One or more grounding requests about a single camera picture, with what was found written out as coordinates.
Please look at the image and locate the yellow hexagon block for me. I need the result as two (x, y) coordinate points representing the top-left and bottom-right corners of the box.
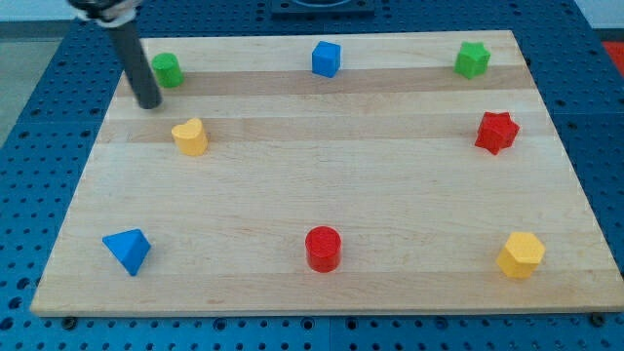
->
(495, 232), (546, 279)

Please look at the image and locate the green star block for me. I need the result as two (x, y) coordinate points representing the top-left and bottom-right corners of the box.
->
(453, 41), (490, 79)

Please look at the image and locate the red cylinder block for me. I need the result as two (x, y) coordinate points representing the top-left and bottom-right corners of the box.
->
(304, 226), (342, 273)

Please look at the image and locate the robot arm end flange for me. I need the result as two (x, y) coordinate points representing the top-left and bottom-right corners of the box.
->
(67, 0), (142, 28)

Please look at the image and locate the red star block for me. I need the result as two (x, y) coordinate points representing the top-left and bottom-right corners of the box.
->
(475, 111), (521, 155)

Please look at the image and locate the yellow heart block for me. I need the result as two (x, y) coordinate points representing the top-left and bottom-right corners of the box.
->
(171, 118), (209, 156)

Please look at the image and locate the wooden board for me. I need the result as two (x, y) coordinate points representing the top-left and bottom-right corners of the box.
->
(31, 30), (623, 317)

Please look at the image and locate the red object at right edge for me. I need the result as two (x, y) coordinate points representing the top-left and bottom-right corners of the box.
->
(602, 41), (624, 75)

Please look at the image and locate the blue cube block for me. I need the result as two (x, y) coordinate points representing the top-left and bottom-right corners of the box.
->
(311, 41), (341, 78)

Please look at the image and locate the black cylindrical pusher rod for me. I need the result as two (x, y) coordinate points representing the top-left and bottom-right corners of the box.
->
(107, 20), (162, 109)

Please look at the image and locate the green cylinder block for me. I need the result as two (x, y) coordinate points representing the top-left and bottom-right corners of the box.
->
(151, 53), (184, 88)

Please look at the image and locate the blue triangular prism block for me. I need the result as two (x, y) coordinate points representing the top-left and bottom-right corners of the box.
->
(102, 228), (151, 276)

